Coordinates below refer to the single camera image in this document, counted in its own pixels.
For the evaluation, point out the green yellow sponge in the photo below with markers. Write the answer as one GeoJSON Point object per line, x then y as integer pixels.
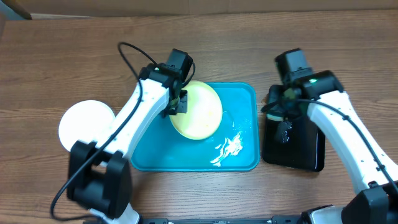
{"type": "Point", "coordinates": [275, 114]}

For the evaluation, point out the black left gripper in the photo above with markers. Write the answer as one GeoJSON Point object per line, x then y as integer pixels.
{"type": "Point", "coordinates": [181, 106]}

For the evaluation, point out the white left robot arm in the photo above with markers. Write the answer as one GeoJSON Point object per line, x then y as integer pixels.
{"type": "Point", "coordinates": [99, 177]}

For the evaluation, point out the white foam spill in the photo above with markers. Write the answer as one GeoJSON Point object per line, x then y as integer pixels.
{"type": "Point", "coordinates": [230, 147]}

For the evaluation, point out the white plate with red smears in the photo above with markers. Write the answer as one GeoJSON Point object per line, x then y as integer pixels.
{"type": "Point", "coordinates": [83, 121]}

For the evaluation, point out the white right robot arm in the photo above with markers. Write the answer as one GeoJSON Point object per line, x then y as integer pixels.
{"type": "Point", "coordinates": [373, 173]}

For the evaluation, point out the green rimmed plate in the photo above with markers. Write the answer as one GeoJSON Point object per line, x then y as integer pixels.
{"type": "Point", "coordinates": [204, 112]}

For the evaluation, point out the teal plastic tray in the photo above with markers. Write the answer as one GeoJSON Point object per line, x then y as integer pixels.
{"type": "Point", "coordinates": [162, 148]}

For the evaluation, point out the black rectangular tray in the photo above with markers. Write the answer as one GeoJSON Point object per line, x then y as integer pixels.
{"type": "Point", "coordinates": [298, 143]}

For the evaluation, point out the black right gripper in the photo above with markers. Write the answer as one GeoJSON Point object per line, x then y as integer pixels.
{"type": "Point", "coordinates": [277, 93]}

